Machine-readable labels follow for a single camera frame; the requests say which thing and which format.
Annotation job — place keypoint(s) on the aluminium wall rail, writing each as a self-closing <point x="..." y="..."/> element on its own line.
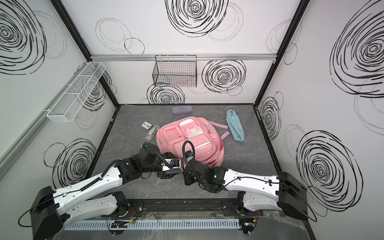
<point x="183" y="57"/>
<point x="13" y="153"/>

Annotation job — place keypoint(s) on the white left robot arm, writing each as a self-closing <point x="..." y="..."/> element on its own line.
<point x="53" y="210"/>

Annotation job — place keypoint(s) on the teal pencil pouch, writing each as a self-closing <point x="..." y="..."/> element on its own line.
<point x="235" y="126"/>

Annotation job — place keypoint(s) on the clear plastic eraser case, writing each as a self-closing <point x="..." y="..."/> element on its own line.
<point x="152" y="132"/>

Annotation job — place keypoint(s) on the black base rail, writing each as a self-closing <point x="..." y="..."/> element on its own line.
<point x="230" y="207"/>

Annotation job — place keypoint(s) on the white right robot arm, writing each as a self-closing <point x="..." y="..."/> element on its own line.
<point x="282" y="193"/>

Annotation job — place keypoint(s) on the black aluminium frame post left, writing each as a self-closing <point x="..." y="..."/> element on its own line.
<point x="65" y="17"/>

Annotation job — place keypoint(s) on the flat clear lead refill box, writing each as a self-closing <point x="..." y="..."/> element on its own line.
<point x="146" y="125"/>

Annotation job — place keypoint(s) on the grey slotted cable duct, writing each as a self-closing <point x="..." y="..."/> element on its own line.
<point x="193" y="224"/>

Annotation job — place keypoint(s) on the aluminium wall rail back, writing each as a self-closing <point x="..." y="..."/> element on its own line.
<point x="183" y="57"/>

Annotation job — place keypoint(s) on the black frame post right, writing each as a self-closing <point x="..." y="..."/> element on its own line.
<point x="303" y="4"/>

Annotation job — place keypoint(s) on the black wire basket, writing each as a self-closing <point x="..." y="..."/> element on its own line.
<point x="176" y="73"/>

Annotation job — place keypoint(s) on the purple fabric glasses case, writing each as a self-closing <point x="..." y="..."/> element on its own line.
<point x="179" y="110"/>

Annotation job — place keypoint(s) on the white mesh wall shelf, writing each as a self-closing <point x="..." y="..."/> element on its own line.
<point x="83" y="92"/>

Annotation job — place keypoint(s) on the aluminium wall rail left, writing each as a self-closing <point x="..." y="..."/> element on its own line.
<point x="13" y="153"/>

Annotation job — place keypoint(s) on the pink student backpack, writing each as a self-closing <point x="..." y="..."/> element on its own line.
<point x="208" y="144"/>

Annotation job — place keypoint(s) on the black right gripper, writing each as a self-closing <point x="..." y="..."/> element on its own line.
<point x="190" y="173"/>

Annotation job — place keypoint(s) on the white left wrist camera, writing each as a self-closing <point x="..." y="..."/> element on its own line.
<point x="174" y="163"/>

